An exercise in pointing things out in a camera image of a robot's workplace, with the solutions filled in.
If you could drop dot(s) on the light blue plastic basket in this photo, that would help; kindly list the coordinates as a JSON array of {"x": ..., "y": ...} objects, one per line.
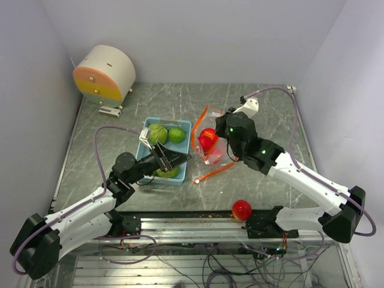
[{"x": 183, "y": 147}]

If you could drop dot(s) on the aluminium frame rail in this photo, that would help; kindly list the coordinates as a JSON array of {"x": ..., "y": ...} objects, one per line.
[{"x": 153, "y": 229}]

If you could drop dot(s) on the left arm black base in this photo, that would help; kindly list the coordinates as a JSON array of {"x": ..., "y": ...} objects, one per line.
[{"x": 122, "y": 224}]

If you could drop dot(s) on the white corner bracket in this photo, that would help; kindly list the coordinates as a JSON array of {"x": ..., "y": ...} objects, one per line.
[{"x": 292, "y": 89}]

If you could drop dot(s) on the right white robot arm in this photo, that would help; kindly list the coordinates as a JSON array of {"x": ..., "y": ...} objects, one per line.
[{"x": 339, "y": 209}]

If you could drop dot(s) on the red pomegranate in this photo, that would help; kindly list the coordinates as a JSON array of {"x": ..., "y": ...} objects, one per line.
[{"x": 241, "y": 210}]

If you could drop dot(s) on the red tomato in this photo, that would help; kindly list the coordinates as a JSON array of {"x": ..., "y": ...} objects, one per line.
[{"x": 205, "y": 144}]

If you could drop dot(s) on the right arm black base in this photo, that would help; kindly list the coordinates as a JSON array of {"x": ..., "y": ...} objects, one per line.
[{"x": 262, "y": 224}]

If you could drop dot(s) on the clear orange-zip bag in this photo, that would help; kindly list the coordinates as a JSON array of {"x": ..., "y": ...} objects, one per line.
[{"x": 218, "y": 158}]

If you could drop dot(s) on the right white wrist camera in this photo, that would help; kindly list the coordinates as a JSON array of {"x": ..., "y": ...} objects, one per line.
[{"x": 250, "y": 106}]

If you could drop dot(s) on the white slotted plastic block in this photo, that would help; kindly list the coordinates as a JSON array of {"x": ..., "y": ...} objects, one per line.
[{"x": 109, "y": 111}]

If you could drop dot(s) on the round cream drawer box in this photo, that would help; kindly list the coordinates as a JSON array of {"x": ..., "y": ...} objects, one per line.
[{"x": 105, "y": 76}]

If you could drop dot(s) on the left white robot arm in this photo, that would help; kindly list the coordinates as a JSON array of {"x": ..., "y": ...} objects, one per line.
[{"x": 43, "y": 241}]

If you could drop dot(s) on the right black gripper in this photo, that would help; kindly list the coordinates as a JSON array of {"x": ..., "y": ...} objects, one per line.
[{"x": 221, "y": 122}]

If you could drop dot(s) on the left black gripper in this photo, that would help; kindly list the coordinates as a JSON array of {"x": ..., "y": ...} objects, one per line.
[{"x": 165, "y": 155}]

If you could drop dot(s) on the large green cabbage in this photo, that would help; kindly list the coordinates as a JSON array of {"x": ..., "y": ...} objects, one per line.
[
  {"x": 158, "y": 133},
  {"x": 168, "y": 174}
]

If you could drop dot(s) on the red yellow apple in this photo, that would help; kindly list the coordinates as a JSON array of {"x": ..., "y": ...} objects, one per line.
[{"x": 209, "y": 132}]

